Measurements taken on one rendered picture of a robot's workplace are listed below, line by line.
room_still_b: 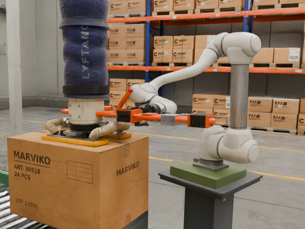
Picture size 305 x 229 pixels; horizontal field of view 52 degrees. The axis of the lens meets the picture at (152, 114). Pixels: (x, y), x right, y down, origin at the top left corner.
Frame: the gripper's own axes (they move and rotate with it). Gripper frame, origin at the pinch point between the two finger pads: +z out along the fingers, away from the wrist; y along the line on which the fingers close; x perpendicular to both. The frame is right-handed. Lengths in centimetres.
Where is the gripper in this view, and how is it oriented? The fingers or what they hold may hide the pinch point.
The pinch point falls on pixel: (131, 115)
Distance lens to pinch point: 143.7
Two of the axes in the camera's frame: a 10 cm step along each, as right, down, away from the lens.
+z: -4.9, 1.0, -8.6
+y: -0.3, 9.9, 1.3
